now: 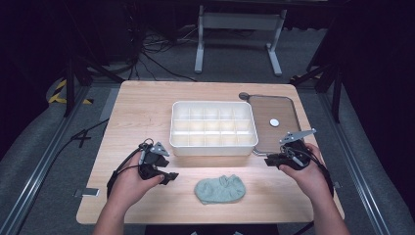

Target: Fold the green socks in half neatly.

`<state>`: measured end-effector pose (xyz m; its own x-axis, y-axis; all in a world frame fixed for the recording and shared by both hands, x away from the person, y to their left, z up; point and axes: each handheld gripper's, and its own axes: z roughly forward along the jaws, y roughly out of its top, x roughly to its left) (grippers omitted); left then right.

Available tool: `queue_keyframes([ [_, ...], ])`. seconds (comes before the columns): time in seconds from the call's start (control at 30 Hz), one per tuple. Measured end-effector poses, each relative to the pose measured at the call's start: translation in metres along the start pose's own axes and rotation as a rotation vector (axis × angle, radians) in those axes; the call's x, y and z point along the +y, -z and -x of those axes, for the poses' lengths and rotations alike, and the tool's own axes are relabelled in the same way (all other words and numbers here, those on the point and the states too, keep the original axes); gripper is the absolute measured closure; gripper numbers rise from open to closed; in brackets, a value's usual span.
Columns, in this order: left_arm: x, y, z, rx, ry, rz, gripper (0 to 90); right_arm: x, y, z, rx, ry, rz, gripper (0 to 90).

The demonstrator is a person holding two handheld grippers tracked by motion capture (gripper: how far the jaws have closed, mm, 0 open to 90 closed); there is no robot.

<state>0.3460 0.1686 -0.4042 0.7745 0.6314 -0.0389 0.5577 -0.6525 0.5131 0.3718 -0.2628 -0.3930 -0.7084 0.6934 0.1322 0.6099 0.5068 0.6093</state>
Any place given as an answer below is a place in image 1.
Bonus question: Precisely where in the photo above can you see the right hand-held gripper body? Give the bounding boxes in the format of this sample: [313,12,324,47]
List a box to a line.
[279,127,317,170]

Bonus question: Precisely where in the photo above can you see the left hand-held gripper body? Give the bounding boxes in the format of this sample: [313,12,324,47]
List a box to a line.
[138,139,171,181]

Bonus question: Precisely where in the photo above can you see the white divided storage box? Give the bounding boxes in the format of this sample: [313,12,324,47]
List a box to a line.
[168,100,259,158]

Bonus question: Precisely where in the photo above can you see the light green sock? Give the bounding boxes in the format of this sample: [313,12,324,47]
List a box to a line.
[194,173,247,206]

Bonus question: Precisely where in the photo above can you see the person's right hand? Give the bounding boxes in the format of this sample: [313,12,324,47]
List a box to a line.
[278,142,331,203]

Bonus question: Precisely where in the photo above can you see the person's left hand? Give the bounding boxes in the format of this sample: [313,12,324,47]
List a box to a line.
[110,159,166,210]

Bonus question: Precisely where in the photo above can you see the metal-rimmed brown tray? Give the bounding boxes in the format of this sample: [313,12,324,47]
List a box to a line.
[247,94,303,157]

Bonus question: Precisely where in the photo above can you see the silver tape strip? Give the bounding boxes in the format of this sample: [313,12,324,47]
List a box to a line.
[72,187,101,199]

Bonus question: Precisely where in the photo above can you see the black tripod stand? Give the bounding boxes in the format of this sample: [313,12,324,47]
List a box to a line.
[62,53,125,118]
[289,60,345,124]

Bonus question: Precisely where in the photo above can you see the yellow and black floor tape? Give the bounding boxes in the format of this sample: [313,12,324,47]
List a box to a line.
[47,78,95,106]

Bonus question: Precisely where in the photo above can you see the white metal stand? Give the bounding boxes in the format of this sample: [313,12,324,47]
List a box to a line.
[194,4,289,77]

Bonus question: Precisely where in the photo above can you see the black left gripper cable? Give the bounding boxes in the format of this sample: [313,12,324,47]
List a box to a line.
[106,138,155,199]

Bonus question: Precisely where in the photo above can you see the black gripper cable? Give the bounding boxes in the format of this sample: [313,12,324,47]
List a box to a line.
[287,146,336,198]
[106,138,155,199]

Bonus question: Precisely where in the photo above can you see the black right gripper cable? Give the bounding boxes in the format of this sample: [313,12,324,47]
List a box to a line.
[287,146,336,198]

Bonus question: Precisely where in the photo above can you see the aluminium floor rail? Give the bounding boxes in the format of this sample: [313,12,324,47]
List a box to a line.
[0,85,93,235]
[317,92,392,235]

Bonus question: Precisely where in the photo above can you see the black floor cable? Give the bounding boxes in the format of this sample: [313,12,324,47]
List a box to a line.
[19,117,111,210]

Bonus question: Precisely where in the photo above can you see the black floor cables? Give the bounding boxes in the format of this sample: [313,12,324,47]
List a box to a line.
[125,6,199,83]

